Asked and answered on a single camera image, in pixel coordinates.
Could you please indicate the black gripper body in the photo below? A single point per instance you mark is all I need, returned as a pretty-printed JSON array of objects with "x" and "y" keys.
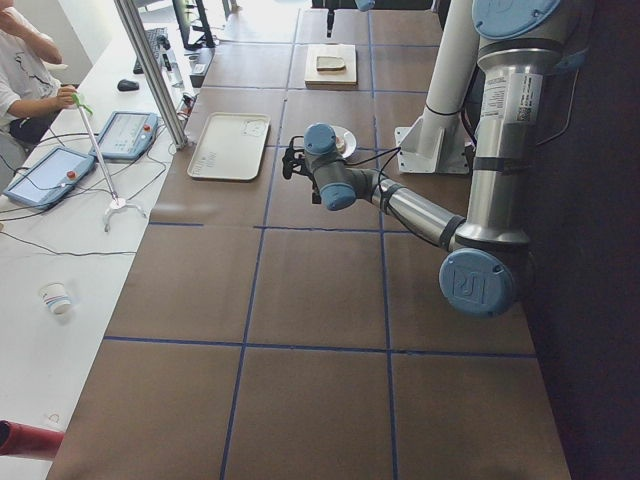
[{"x": 315, "y": 192}]

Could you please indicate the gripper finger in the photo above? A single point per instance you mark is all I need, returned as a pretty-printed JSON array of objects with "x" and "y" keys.
[
  {"x": 328, "y": 27},
  {"x": 331, "y": 22}
]

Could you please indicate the bread slice with seeded crust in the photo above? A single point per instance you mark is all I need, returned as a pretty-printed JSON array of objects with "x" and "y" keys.
[{"x": 327, "y": 63}]

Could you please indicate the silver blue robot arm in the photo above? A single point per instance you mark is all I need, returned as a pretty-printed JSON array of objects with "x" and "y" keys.
[
  {"x": 333, "y": 5},
  {"x": 480, "y": 119}
]

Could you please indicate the bottom bread slice on plate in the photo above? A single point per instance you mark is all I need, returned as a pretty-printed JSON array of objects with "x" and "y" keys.
[{"x": 340, "y": 144}]

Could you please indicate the white round plate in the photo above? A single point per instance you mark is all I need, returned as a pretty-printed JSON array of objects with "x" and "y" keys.
[{"x": 351, "y": 142}]

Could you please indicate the cream tray with bear print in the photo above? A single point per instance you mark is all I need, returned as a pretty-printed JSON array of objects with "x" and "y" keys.
[{"x": 230, "y": 147}]

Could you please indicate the bamboo cutting board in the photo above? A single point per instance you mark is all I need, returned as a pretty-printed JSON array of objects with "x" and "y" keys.
[{"x": 346, "y": 79}]

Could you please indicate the black monitor stand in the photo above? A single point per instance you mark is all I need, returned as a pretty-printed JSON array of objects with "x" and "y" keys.
[{"x": 193, "y": 24}]

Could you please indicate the far blue teach pendant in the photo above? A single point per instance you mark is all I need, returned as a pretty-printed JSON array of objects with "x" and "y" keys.
[{"x": 127, "y": 135}]

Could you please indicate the blue teach pendant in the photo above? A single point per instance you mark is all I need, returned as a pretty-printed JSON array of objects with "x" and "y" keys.
[
  {"x": 50, "y": 179},
  {"x": 127, "y": 135}
]

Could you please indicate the black keyboard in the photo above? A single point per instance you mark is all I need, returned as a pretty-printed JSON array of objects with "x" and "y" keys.
[{"x": 154, "y": 36}]

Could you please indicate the white reacher grabber stick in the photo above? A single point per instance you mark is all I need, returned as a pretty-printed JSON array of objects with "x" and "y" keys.
[{"x": 117, "y": 204}]

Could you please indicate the black computer mouse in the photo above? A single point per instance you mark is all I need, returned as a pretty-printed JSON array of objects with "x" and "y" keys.
[{"x": 125, "y": 85}]

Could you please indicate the near blue teach pendant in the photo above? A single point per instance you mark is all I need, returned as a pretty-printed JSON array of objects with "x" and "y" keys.
[{"x": 50, "y": 179}]

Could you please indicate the paper cup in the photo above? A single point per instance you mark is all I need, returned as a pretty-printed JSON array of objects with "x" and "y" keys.
[{"x": 55, "y": 297}]

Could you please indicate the person in white shirt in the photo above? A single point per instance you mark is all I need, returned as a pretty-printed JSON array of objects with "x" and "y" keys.
[{"x": 31, "y": 98}]

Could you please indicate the red cylinder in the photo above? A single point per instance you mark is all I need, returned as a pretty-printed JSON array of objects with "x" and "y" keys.
[{"x": 25, "y": 441}]

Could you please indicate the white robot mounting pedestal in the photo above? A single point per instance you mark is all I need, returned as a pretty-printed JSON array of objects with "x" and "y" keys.
[{"x": 435, "y": 143}]

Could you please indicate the aluminium frame post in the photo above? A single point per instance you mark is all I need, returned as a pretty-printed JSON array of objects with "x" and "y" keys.
[{"x": 134, "y": 28}]

